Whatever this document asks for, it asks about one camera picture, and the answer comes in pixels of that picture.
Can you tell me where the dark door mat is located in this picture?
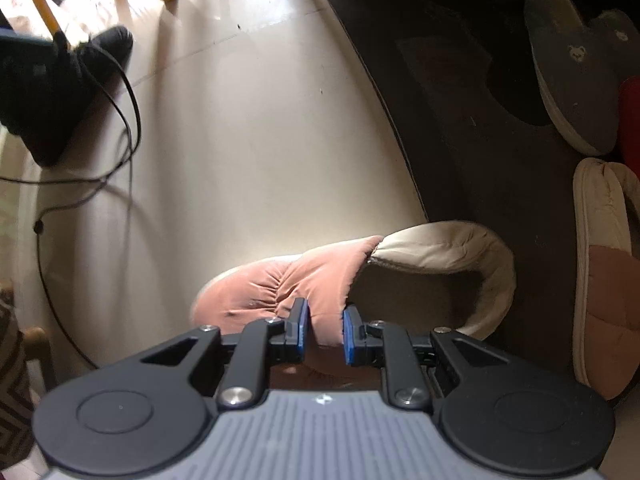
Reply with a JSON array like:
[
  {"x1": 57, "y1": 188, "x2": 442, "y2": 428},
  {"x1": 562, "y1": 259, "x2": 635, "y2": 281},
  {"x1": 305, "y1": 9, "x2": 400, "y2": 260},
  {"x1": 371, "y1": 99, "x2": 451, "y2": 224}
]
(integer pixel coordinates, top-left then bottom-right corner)
[{"x1": 297, "y1": 0, "x2": 640, "y2": 351}]

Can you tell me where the red slipper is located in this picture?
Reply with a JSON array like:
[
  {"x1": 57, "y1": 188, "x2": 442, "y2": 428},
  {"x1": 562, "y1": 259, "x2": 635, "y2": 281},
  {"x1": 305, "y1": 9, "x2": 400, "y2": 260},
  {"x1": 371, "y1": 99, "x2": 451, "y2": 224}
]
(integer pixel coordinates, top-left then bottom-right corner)
[{"x1": 617, "y1": 76, "x2": 640, "y2": 176}]

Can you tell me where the grey bear slipper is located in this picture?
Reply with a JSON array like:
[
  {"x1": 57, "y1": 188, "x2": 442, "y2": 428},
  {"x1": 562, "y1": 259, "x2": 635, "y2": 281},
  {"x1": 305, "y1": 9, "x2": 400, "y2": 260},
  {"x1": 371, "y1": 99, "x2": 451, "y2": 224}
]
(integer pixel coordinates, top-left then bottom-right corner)
[
  {"x1": 524, "y1": 0, "x2": 621, "y2": 157},
  {"x1": 587, "y1": 10, "x2": 640, "y2": 81}
]

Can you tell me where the black cable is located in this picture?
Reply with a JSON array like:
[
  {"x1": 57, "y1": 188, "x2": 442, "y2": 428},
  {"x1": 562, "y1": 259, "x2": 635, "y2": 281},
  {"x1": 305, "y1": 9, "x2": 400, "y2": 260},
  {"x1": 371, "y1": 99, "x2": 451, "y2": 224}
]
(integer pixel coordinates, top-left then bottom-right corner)
[{"x1": 0, "y1": 30, "x2": 143, "y2": 368}]

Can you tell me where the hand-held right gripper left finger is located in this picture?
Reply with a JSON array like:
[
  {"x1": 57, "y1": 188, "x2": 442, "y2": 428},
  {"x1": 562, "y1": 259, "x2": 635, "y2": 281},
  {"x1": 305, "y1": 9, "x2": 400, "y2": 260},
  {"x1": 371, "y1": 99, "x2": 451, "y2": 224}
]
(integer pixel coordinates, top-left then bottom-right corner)
[{"x1": 100, "y1": 298, "x2": 308, "y2": 408}]

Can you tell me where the patterned cloth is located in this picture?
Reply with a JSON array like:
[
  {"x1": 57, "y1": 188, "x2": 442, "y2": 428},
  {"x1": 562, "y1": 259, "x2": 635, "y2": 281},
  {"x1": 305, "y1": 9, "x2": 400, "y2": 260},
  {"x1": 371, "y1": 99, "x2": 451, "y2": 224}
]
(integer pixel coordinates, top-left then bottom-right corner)
[{"x1": 0, "y1": 305, "x2": 37, "y2": 461}]

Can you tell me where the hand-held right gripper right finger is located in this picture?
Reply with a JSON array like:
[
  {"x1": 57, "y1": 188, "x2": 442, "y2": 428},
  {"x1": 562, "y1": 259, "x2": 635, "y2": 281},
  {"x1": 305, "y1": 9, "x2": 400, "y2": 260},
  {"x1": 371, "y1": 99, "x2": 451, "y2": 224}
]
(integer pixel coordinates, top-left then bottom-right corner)
[{"x1": 343, "y1": 306, "x2": 546, "y2": 409}]

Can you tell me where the person's black shoe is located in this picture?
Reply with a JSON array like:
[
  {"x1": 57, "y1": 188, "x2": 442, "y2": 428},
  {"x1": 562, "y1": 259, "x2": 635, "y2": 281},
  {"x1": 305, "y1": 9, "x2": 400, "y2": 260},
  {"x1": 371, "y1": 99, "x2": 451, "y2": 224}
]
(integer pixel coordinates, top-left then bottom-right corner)
[{"x1": 0, "y1": 25, "x2": 135, "y2": 168}]

